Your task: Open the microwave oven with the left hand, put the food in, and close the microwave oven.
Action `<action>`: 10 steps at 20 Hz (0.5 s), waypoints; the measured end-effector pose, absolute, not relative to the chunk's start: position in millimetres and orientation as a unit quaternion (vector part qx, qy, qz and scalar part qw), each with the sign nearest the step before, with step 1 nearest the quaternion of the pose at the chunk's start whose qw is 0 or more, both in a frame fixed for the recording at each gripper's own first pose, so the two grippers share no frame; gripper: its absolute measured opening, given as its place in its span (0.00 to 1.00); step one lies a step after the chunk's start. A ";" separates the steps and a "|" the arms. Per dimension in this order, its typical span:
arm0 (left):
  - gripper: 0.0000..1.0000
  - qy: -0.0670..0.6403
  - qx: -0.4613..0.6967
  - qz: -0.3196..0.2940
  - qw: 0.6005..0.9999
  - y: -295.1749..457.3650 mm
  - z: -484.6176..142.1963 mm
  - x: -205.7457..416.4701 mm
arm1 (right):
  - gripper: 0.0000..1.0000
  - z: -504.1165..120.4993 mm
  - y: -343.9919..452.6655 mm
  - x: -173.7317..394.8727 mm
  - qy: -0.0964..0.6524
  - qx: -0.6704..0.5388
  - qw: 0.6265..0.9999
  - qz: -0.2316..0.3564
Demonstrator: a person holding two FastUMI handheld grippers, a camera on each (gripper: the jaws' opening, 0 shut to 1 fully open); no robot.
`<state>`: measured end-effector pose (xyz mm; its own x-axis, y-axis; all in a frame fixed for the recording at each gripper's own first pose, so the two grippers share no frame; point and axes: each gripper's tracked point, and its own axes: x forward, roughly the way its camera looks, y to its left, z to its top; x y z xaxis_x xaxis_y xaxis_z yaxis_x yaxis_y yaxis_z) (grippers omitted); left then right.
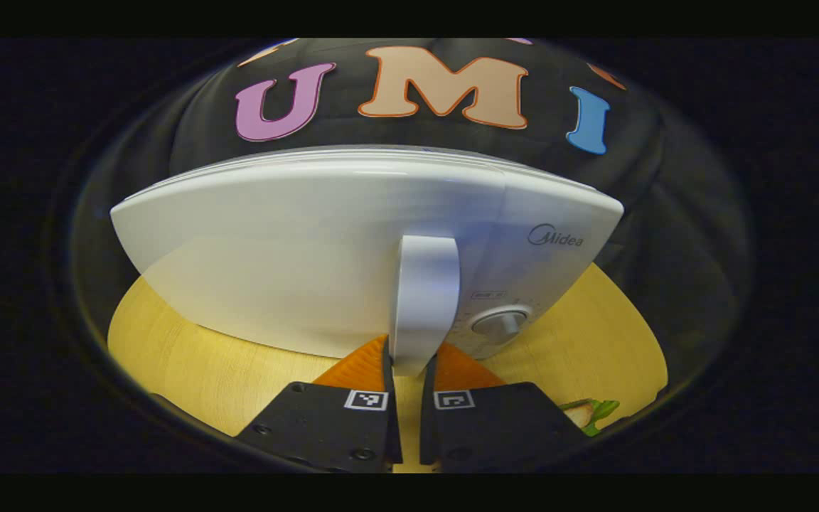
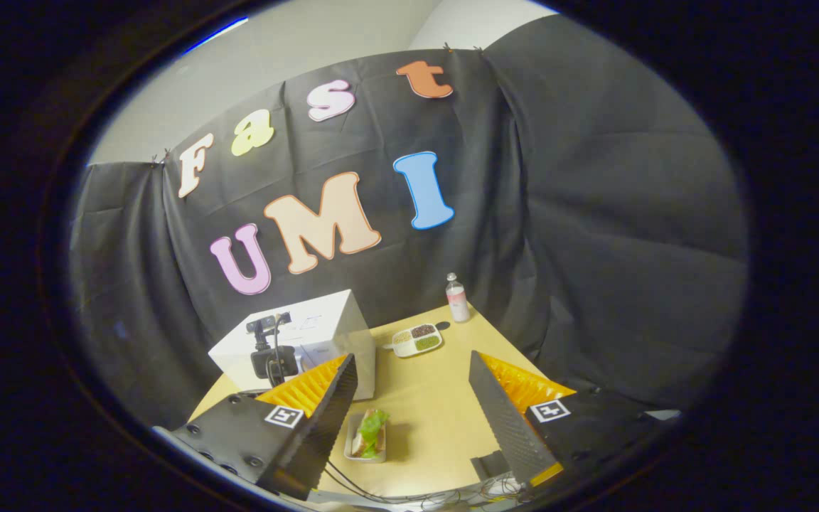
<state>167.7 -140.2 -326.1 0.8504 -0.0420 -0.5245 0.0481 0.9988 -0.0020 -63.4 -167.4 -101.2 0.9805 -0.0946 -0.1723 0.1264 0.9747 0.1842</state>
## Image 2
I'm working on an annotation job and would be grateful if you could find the clear bottle with pink label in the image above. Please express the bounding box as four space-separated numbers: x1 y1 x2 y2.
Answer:
445 272 472 324

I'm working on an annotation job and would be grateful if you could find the white divided plate of beans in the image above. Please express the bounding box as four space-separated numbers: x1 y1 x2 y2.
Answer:
389 322 445 358

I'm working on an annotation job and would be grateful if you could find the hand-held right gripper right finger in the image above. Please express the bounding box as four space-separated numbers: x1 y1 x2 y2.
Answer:
468 351 673 504

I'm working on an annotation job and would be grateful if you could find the tangle of cables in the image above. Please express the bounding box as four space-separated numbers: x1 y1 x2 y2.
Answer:
323 461 525 509

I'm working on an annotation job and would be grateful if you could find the white microwave oven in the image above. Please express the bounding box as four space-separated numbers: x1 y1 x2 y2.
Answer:
208 289 377 401

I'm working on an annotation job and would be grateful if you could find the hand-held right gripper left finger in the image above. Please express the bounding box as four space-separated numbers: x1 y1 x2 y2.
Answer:
170 353 358 501

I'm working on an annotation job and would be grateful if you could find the black backdrop cloth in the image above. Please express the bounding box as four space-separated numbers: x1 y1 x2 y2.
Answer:
68 14 748 427

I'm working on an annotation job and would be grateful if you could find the white rectangular tray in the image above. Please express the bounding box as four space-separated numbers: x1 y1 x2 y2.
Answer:
343 410 391 464

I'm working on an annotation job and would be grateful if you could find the sandwich with green lettuce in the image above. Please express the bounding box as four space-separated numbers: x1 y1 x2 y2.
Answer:
354 408 391 459

